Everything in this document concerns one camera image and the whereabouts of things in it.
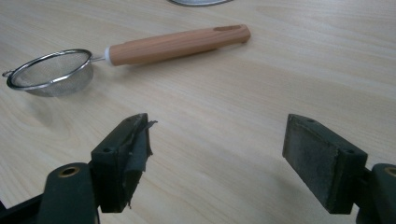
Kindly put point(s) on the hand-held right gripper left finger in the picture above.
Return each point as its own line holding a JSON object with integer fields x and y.
{"x": 118, "y": 161}

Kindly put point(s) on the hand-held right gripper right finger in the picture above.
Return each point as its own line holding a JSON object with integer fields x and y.
{"x": 320, "y": 161}

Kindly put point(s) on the round metal rim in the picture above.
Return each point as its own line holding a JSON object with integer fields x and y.
{"x": 199, "y": 2}

